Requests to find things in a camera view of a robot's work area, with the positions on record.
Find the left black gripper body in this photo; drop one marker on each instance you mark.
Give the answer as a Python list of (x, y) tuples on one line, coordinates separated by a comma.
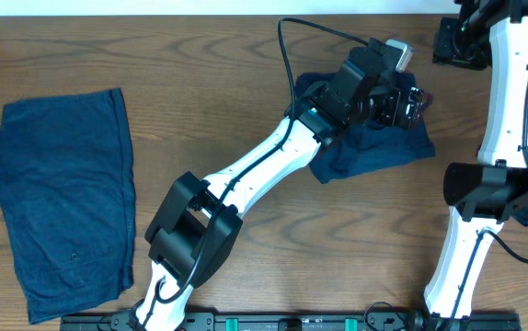
[(385, 112)]

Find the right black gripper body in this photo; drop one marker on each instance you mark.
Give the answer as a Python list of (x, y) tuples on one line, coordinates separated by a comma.
[(459, 47)]

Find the navy blue shorts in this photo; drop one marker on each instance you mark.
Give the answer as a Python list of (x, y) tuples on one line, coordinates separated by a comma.
[(371, 146)]

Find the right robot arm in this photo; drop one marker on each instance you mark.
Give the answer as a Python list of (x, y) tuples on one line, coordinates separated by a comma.
[(484, 195)]

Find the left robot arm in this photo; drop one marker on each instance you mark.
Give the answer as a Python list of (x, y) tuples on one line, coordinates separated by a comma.
[(196, 225)]

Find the navy blue folded garment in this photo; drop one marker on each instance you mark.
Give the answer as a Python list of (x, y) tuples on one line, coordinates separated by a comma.
[(68, 199)]

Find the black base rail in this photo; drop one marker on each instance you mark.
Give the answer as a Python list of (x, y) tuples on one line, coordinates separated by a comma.
[(376, 320)]

